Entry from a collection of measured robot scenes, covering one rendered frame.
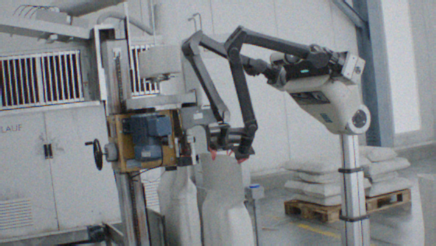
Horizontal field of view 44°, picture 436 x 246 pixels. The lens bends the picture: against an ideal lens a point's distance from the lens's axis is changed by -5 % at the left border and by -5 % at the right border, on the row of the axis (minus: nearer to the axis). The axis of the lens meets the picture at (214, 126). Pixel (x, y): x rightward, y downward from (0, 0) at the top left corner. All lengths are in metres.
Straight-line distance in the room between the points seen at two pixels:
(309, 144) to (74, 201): 3.90
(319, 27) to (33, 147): 4.76
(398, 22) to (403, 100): 1.30
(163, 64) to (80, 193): 3.09
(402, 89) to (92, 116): 5.48
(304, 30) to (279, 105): 1.20
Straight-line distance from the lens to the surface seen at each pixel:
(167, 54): 2.97
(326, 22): 8.70
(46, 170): 5.76
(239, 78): 2.43
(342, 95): 2.70
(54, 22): 5.56
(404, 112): 9.55
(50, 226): 5.84
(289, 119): 8.19
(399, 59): 9.54
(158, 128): 2.85
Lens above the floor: 1.38
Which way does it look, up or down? 3 degrees down
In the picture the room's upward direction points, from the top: 6 degrees counter-clockwise
